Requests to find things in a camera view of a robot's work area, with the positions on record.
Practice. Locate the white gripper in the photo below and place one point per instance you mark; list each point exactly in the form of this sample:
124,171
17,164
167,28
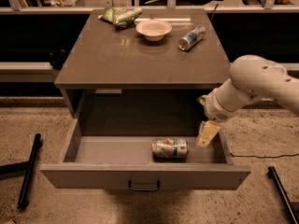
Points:
214,108

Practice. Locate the green white 7up can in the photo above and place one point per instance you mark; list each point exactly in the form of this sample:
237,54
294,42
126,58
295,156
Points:
170,148

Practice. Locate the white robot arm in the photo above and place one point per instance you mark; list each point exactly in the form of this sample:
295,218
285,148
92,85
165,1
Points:
251,78

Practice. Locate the blue silver soda can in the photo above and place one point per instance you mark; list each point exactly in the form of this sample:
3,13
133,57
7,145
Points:
192,38

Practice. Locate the grey cabinet counter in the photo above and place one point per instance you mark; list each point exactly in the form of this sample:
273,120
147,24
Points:
104,58

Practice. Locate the grey open drawer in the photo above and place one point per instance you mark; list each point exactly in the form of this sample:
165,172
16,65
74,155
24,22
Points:
109,162

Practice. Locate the black stand leg right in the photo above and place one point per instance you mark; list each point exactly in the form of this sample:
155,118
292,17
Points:
292,208

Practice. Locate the black stand leg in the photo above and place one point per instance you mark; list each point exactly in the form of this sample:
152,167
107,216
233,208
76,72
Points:
27,167
292,208

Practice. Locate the white paper bowl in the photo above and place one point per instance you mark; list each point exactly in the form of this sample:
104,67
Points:
153,30

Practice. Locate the green chip bag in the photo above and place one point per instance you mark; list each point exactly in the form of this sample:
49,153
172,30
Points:
121,17

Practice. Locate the black clamp object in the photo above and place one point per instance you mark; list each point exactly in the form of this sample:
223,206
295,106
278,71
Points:
57,59

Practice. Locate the black stand leg left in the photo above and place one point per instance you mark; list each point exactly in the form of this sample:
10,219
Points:
27,167

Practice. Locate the black drawer handle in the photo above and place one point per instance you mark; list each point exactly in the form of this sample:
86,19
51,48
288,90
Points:
135,186

